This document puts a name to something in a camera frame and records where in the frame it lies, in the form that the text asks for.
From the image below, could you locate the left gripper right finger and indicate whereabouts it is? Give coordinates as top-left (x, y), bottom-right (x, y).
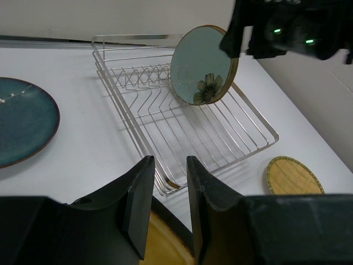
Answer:
top-left (186, 156), bottom-right (245, 264)

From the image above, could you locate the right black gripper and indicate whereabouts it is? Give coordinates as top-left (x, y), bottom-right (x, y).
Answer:
top-left (219, 1), bottom-right (302, 59)

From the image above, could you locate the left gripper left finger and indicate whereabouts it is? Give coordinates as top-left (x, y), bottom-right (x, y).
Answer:
top-left (70, 156), bottom-right (154, 260)

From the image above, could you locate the light green flower plate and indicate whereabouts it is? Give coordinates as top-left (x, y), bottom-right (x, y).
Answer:
top-left (170, 25), bottom-right (238, 105)

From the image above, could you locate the black square amber plate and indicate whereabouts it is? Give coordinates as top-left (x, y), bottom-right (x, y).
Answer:
top-left (140, 198), bottom-right (195, 265)

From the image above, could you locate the woven bamboo round plate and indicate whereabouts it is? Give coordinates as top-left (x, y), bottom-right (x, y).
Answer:
top-left (266, 156), bottom-right (325, 195)

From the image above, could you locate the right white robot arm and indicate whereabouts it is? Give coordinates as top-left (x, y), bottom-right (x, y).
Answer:
top-left (219, 0), bottom-right (352, 65)

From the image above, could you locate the dark teal round plate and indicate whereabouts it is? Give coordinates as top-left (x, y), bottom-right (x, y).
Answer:
top-left (1, 77), bottom-right (60, 168)

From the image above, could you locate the silver wire dish rack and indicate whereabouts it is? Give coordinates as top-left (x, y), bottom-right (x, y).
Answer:
top-left (92, 34), bottom-right (279, 196)

